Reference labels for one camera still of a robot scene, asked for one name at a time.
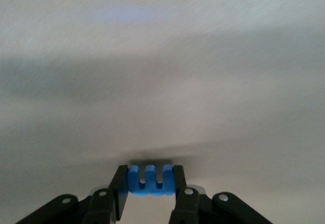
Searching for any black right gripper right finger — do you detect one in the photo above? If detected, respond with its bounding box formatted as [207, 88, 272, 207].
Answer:
[168, 165, 274, 224]

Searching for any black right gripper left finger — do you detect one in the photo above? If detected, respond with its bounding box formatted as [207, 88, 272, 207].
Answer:
[15, 165, 129, 224]

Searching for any blue foam lowercase m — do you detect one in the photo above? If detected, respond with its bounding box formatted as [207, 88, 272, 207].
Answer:
[126, 164, 176, 199]

